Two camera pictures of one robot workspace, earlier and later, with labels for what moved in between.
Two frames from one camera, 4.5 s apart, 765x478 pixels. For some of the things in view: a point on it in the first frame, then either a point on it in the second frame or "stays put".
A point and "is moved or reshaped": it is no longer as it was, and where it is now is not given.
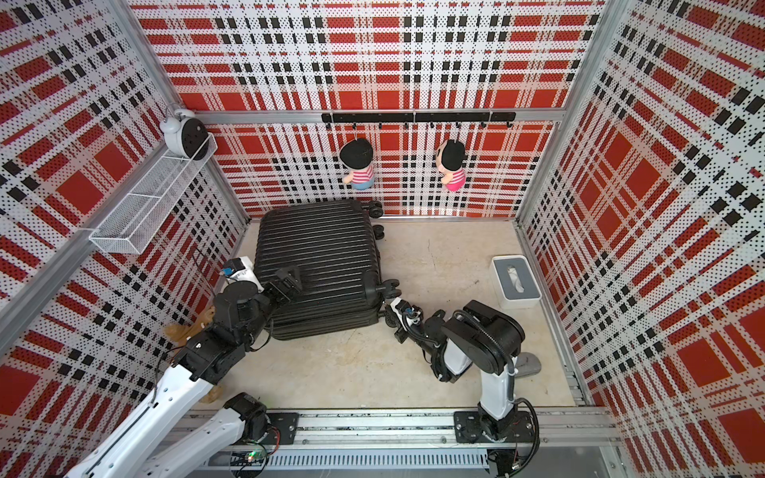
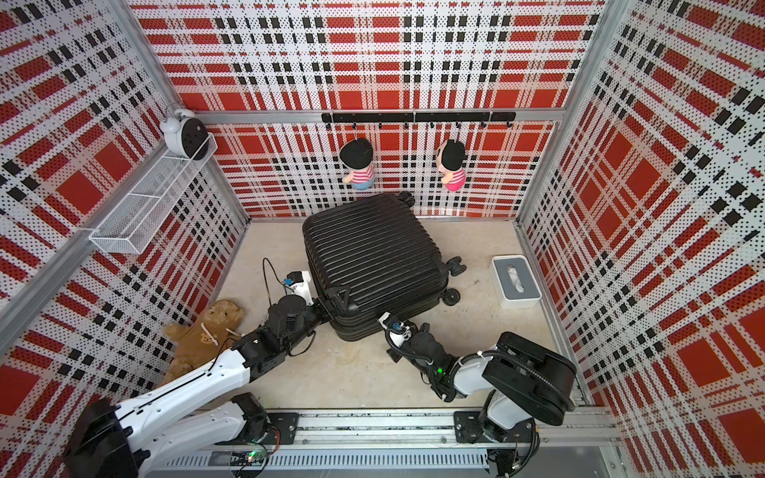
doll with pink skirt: (450, 159) stays put
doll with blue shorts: (357, 156) stays put
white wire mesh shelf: (150, 199) stays put
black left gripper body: (276, 296) to (317, 317)
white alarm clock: (185, 134) stays put
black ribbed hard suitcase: (334, 246) is moved or reshaped
